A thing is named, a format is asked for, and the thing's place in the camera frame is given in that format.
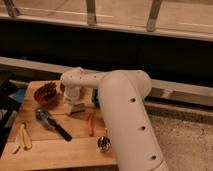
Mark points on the ice cream scoop black handle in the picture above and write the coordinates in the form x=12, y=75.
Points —
x=44, y=117

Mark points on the purple bowl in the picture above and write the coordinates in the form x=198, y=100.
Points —
x=62, y=87

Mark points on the green plastic tray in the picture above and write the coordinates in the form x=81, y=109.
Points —
x=95, y=98

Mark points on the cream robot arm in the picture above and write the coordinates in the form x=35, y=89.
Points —
x=120, y=96

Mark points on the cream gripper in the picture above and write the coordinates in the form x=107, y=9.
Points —
x=71, y=94

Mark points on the orange carrot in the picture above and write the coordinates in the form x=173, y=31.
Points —
x=90, y=126

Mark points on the blue object at left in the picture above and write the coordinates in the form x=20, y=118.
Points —
x=19, y=95

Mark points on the brown bowl with contents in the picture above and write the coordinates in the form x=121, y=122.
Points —
x=46, y=94

